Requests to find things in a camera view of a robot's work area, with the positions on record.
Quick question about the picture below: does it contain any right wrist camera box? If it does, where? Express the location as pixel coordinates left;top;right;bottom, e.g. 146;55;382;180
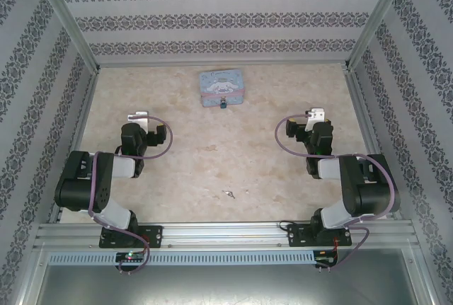
305;107;326;132

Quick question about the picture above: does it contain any aluminium frame post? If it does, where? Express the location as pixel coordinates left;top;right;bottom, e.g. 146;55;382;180
29;0;101;73
345;0;414;71

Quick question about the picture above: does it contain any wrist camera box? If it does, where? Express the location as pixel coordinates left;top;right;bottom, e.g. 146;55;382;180
305;107;326;132
127;109;150;131

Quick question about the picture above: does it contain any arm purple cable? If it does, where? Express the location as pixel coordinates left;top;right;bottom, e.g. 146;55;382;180
87;115;174;272
275;113;397;271

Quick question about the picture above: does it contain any slotted grey cable duct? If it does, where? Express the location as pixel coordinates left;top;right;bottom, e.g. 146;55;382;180
47;251;316;265

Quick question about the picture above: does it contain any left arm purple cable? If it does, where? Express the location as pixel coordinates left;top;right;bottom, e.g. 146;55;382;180
87;115;174;272

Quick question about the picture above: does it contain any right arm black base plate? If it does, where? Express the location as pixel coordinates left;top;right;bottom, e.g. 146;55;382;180
287;223;353;248

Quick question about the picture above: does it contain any blue cartoon tin box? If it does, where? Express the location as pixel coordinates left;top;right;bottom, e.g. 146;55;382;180
199;67;246;108

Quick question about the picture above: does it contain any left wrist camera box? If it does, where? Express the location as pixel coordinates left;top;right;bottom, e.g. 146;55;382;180
127;109;150;131

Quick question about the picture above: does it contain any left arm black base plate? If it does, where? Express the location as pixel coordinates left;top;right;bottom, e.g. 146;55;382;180
98;224;164;249

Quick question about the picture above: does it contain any grey metal panel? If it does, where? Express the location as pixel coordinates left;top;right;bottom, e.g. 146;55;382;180
33;264;428;305

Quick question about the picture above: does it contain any aluminium frame bar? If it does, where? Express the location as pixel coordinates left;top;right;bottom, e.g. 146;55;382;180
47;70;101;225
96;59;350;69
343;68;403;221

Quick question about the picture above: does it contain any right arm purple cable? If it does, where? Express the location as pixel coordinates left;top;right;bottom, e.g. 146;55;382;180
275;113;397;271

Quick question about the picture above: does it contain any aluminium mounting rail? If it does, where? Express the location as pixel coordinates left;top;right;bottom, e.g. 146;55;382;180
33;222;415;250

